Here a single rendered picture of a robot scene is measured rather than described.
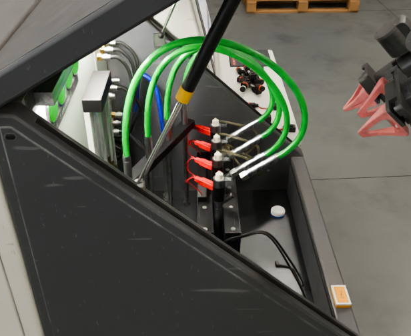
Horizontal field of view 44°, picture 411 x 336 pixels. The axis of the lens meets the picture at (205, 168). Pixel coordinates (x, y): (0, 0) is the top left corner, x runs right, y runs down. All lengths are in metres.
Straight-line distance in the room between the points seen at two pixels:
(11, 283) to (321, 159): 2.59
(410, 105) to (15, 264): 0.68
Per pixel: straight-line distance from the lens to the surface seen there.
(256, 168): 1.13
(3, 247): 0.84
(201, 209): 1.24
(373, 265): 2.60
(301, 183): 1.40
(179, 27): 1.35
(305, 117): 1.07
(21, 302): 0.93
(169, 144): 1.26
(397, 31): 1.14
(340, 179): 3.12
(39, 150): 0.72
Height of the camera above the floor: 1.76
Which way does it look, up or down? 35 degrees down
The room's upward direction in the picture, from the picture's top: straight up
